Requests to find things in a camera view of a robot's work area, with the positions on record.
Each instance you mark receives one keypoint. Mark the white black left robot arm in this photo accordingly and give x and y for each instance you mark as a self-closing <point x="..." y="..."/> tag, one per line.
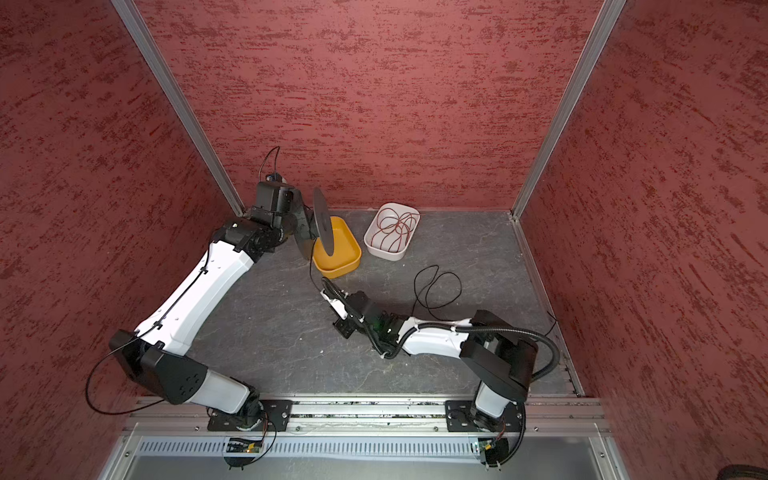
<point x="154" y="354"/>

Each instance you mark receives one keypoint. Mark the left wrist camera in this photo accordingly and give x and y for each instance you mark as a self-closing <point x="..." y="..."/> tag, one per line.
<point x="274" y="196"/>

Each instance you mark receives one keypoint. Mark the left small circuit board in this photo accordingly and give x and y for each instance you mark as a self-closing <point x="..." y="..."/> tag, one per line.
<point x="241" y="452"/>

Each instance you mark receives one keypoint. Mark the aluminium corner post left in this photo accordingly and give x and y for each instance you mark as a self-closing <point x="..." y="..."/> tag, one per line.
<point x="137" y="28"/>

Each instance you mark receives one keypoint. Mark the white plastic tray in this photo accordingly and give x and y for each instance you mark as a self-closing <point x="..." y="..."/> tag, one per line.
<point x="391" y="231"/>

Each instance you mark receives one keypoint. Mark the yellow plastic tray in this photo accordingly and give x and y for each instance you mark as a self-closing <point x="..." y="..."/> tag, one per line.
<point x="347" y="252"/>

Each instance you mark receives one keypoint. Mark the small circuit board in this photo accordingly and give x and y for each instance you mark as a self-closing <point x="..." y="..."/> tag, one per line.
<point x="492" y="453"/>
<point x="241" y="452"/>

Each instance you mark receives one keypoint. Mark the grey perforated cable spool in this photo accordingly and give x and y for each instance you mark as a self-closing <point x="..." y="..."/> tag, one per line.
<point x="312" y="223"/>

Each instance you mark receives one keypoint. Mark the aluminium corner post right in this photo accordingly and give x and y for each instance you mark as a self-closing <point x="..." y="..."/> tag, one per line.
<point x="603" y="26"/>

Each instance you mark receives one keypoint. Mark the right small circuit board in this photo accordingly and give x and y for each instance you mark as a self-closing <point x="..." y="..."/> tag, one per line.
<point x="492" y="453"/>

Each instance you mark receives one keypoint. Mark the aluminium corner post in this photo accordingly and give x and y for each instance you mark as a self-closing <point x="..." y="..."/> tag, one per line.
<point x="603" y="26"/>
<point x="137" y="28"/>

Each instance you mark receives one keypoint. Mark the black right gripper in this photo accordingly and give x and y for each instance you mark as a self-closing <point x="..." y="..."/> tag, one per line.
<point x="346" y="331"/>

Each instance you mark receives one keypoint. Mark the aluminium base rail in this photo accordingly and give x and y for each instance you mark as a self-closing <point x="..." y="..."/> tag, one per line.
<point x="390" y="415"/>

